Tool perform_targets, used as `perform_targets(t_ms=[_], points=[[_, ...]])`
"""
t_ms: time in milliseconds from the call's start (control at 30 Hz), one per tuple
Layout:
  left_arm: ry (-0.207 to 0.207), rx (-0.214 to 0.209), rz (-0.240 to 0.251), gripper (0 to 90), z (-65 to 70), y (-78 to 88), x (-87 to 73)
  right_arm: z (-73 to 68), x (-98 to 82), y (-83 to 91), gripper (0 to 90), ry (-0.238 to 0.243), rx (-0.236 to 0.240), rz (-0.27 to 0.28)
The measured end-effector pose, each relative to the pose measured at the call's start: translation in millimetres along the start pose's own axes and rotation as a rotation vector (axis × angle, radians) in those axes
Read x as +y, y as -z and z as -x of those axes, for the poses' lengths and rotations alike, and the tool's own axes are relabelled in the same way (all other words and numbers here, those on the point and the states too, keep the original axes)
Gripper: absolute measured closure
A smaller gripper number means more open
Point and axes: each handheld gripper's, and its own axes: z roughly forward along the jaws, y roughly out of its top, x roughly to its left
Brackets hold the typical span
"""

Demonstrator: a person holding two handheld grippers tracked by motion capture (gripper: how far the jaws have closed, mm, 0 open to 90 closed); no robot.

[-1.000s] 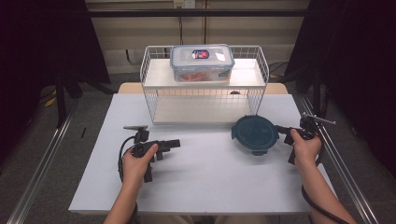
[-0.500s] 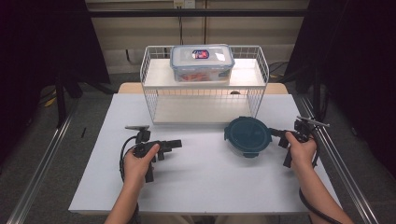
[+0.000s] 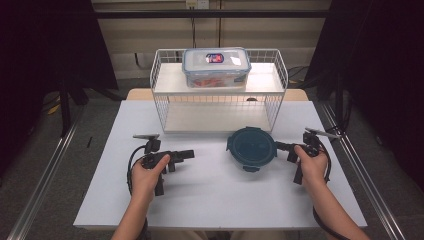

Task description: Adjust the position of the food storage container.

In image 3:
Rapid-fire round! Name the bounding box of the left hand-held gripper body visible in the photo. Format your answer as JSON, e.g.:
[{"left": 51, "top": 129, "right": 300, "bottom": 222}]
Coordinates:
[{"left": 132, "top": 133, "right": 178, "bottom": 175}]

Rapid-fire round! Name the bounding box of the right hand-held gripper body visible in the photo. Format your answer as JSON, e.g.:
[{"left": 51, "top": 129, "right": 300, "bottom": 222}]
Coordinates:
[{"left": 289, "top": 126, "right": 343, "bottom": 164}]

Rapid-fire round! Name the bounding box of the dark teal round lid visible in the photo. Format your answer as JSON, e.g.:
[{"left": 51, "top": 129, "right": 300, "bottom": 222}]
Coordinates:
[{"left": 225, "top": 125, "right": 278, "bottom": 173}]

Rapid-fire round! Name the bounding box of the white wire shelf rack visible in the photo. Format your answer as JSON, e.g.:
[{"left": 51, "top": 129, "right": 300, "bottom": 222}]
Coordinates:
[{"left": 149, "top": 48, "right": 290, "bottom": 135}]

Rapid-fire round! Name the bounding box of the clear plastic food container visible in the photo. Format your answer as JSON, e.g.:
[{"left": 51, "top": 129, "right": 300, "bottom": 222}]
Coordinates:
[{"left": 181, "top": 46, "right": 253, "bottom": 90}]

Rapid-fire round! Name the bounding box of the person's left hand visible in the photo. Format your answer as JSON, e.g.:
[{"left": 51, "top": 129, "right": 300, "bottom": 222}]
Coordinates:
[{"left": 130, "top": 153, "right": 172, "bottom": 203}]

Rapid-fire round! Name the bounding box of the person's right hand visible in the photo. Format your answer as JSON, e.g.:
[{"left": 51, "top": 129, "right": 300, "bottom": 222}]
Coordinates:
[{"left": 293, "top": 144, "right": 330, "bottom": 188}]

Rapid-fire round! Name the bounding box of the beige wooden table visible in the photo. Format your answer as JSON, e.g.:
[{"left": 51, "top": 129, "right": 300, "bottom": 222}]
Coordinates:
[{"left": 125, "top": 87, "right": 310, "bottom": 102}]

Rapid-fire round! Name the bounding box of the black curtain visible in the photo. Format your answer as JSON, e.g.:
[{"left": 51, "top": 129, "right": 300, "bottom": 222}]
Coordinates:
[
  {"left": 303, "top": 0, "right": 424, "bottom": 183},
  {"left": 0, "top": 0, "right": 118, "bottom": 174}
]

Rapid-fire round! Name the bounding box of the black horizontal bar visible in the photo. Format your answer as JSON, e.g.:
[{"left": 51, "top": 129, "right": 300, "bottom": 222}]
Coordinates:
[{"left": 94, "top": 9, "right": 332, "bottom": 20}]

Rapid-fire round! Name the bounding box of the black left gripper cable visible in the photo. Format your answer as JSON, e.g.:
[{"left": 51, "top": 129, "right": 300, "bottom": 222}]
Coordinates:
[{"left": 125, "top": 145, "right": 148, "bottom": 197}]

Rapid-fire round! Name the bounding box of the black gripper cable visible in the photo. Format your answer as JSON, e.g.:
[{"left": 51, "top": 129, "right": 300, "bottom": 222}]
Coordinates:
[
  {"left": 311, "top": 138, "right": 351, "bottom": 240},
  {"left": 125, "top": 145, "right": 148, "bottom": 197}
]

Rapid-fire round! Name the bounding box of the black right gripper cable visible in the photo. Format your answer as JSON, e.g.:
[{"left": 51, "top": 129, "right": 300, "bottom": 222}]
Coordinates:
[{"left": 311, "top": 138, "right": 351, "bottom": 240}]

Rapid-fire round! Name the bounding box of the metal floor rail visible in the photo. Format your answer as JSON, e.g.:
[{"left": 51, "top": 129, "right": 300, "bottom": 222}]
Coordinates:
[
  {"left": 319, "top": 102, "right": 407, "bottom": 240},
  {"left": 6, "top": 103, "right": 88, "bottom": 240}
]

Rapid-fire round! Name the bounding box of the white wall socket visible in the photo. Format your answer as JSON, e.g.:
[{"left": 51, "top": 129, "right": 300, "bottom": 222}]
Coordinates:
[{"left": 185, "top": 0, "right": 211, "bottom": 10}]

